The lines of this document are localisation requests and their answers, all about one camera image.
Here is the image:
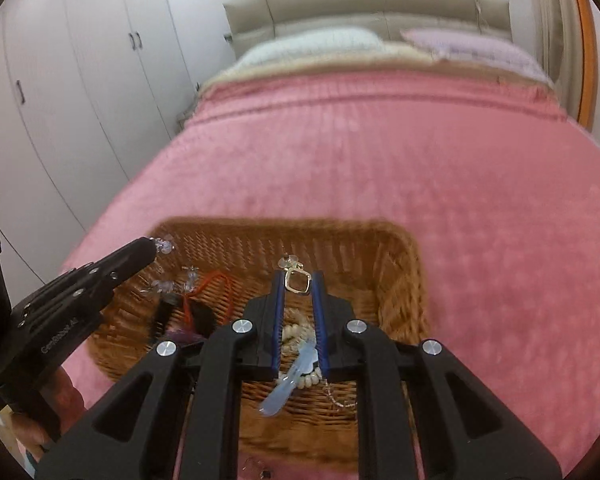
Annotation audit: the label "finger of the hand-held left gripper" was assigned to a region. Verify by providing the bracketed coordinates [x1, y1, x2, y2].
[11, 245, 160, 328]
[55, 236, 156, 286]

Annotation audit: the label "beige and orange curtain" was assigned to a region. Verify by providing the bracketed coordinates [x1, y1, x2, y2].
[524, 0, 599, 132]

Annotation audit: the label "person's left hand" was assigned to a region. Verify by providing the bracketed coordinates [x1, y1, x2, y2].
[11, 367, 87, 463]

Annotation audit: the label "lilac pillow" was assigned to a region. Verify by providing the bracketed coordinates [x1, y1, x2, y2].
[399, 27, 554, 84]

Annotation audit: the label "clear crystal bead bracelet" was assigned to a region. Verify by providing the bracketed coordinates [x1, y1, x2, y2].
[147, 236, 202, 298]

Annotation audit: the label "white wardrobe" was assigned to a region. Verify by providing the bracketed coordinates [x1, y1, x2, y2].
[0, 0, 202, 273]

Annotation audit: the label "cream spiral hair tie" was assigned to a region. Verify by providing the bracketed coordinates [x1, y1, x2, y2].
[278, 309, 327, 391]

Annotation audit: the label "beige padded headboard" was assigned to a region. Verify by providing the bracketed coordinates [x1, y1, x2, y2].
[223, 0, 512, 59]

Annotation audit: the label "red cord necklace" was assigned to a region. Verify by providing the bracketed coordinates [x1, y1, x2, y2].
[181, 269, 237, 333]

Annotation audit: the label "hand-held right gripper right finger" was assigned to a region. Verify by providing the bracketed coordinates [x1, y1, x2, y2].
[311, 270, 564, 480]

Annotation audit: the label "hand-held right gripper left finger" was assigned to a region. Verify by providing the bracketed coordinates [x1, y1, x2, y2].
[34, 270, 286, 480]

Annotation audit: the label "white dotted pillow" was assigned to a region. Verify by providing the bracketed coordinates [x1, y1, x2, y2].
[236, 26, 387, 69]

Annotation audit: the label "brown wicker basket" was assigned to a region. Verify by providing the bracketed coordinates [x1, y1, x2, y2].
[86, 217, 432, 467]

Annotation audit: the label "light blue hair clip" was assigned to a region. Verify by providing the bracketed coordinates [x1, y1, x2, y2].
[259, 341, 322, 419]

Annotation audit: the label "purple spiral hair tie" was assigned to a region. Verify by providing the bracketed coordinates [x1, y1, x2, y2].
[166, 326, 202, 345]

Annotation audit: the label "bedside nightstand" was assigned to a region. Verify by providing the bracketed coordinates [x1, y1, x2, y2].
[175, 109, 199, 134]

